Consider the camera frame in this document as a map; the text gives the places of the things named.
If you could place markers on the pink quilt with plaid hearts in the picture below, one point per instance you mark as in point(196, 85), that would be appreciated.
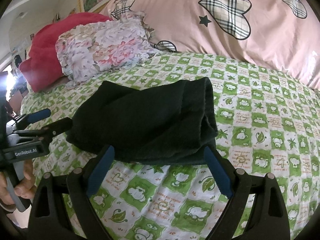
point(277, 34)

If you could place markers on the green white patterned bedsheet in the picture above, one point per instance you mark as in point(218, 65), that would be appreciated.
point(267, 122)

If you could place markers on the left hand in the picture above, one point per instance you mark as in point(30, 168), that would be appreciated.
point(25, 189)

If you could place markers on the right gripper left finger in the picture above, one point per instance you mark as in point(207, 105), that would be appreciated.
point(49, 218)

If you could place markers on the floral ruffled pillow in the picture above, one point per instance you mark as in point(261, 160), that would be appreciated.
point(94, 48)

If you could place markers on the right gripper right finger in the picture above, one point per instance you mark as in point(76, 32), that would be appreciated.
point(268, 217)

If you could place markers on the black pants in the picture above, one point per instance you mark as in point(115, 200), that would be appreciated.
point(163, 125)

